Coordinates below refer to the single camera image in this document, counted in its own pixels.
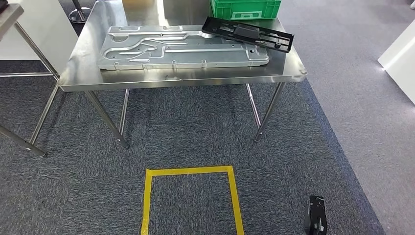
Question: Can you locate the white block panel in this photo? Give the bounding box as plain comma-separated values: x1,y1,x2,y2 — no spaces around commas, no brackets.
377,19,415,105

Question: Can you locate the chrome round-base post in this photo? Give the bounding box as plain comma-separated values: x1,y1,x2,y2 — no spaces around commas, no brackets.
68,0,92,24

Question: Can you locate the white cabinet panel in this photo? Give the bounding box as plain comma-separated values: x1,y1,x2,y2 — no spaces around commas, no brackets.
0,0,79,77

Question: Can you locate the large aluminium stamped plate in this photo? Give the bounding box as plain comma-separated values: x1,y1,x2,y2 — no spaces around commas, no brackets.
96,24,270,71

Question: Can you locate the stainless steel table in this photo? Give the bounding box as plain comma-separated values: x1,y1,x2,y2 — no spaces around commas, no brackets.
0,3,61,158
58,0,308,150

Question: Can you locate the black plastic license plate frame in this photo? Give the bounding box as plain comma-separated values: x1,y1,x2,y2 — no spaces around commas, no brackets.
201,16,295,53

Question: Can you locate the green plastic crate with label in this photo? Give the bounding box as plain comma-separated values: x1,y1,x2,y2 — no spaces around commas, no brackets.
209,0,282,21

